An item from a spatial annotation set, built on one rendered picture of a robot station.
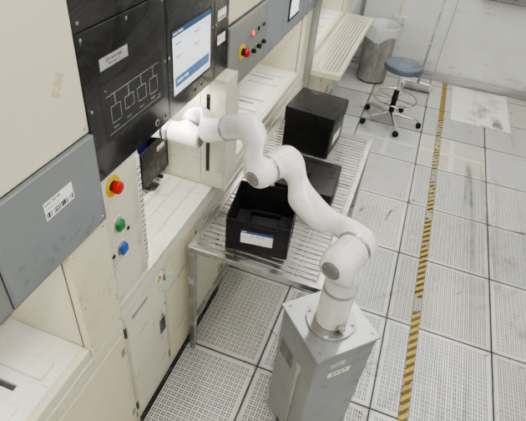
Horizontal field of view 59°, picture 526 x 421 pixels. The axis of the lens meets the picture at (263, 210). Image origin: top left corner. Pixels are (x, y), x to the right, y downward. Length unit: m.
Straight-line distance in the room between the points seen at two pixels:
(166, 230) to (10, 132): 1.03
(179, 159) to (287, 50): 1.45
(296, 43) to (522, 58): 3.31
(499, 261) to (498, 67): 2.96
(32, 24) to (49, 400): 1.04
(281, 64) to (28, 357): 2.48
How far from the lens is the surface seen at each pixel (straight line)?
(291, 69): 3.40
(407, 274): 3.23
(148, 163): 2.00
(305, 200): 1.54
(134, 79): 1.38
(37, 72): 1.09
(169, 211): 2.05
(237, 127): 1.59
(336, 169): 2.42
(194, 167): 2.17
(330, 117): 2.57
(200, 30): 1.72
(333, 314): 1.73
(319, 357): 1.74
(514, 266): 3.66
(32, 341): 1.73
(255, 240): 1.97
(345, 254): 1.49
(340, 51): 3.97
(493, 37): 5.96
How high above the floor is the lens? 2.20
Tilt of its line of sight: 40 degrees down
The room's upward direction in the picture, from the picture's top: 7 degrees clockwise
